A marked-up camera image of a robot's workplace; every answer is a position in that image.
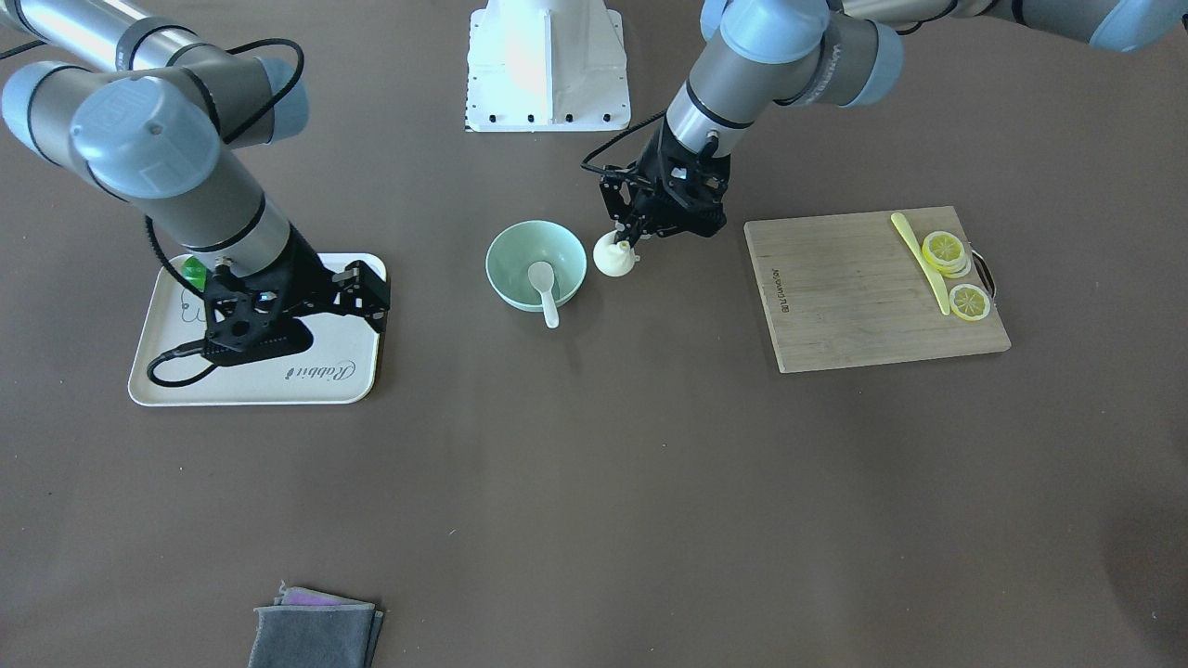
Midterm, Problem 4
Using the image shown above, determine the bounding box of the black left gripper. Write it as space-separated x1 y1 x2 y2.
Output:
599 122 731 263

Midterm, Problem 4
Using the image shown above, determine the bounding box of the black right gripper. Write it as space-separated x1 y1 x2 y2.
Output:
202 227 391 366

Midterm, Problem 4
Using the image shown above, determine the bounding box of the white steamed bun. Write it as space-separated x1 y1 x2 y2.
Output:
590 231 639 277

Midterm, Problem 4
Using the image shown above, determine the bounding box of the white plastic spoon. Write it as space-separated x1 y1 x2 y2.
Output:
527 261 560 329

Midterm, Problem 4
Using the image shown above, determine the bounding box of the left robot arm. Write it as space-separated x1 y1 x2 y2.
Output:
593 1 1184 277

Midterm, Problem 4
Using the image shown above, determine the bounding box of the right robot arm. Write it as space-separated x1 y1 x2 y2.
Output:
4 1 390 367

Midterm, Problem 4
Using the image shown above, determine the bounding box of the mint green bowl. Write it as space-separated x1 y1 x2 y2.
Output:
485 220 588 311

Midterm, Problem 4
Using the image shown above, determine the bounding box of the white rabbit tray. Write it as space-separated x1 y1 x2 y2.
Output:
127 271 381 407

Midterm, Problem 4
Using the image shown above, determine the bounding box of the green small object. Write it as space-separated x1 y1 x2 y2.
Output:
179 257 208 295

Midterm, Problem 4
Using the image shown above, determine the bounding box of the wooden cutting board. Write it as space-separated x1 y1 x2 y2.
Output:
743 212 1013 373

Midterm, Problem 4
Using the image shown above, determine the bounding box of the purple folded cloth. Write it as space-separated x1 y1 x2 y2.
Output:
273 586 375 610

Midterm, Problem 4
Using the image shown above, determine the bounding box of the yellow plastic knife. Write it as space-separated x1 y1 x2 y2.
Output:
890 212 952 316

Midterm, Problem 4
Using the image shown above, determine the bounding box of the lemon slice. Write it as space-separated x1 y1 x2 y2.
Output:
922 231 968 275
948 283 993 322

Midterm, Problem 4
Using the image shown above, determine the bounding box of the grey folded cloth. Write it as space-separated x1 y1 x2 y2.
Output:
249 604 383 667

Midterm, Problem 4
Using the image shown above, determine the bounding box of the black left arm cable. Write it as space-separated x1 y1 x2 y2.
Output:
581 109 669 182

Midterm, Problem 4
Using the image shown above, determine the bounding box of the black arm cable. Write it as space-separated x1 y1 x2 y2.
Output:
143 215 219 389
581 109 669 182

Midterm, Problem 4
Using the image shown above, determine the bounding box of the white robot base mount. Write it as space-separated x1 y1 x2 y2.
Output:
465 1 632 133

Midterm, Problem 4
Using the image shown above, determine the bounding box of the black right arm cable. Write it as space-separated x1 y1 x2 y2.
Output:
143 215 219 389

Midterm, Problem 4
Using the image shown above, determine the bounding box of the metal cutting board handle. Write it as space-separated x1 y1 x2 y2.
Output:
969 246 997 300

